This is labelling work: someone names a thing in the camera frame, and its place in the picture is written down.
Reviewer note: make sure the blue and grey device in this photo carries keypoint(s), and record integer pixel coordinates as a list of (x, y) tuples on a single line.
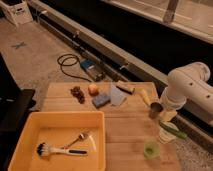
[(93, 70)]

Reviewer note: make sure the green cucumber toy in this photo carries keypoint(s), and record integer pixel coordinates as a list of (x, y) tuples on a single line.
[(173, 131)]

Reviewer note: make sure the white plate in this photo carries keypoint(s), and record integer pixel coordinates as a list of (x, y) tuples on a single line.
[(165, 136)]

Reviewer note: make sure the blue sponge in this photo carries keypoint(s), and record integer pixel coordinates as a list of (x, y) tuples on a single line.
[(101, 100)]

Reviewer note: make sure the translucent plastic cup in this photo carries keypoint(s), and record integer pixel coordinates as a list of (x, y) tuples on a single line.
[(116, 95)]

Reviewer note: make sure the metal cup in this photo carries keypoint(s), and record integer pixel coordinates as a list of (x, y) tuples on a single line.
[(155, 109)]

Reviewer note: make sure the orange fruit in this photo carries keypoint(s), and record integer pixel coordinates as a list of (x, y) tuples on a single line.
[(93, 89)]

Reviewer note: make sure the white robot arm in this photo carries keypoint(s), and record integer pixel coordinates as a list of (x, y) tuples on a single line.
[(188, 82)]

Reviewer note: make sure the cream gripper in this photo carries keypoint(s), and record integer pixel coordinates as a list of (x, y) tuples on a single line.
[(168, 115)]

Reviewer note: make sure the black chair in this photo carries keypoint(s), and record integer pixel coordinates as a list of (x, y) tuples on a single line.
[(15, 104)]

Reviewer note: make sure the yellow plastic bin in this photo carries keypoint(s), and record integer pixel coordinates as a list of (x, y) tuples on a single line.
[(59, 129)]

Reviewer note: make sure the yellow banana toy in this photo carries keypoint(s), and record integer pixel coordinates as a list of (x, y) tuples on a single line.
[(145, 97)]

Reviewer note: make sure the white storage box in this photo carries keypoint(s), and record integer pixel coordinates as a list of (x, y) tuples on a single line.
[(18, 14)]

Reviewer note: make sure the green plastic cup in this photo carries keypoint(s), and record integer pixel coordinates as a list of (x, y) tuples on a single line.
[(151, 149)]

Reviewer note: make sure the dark purple grape bunch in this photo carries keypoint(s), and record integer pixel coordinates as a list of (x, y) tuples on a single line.
[(78, 93)]

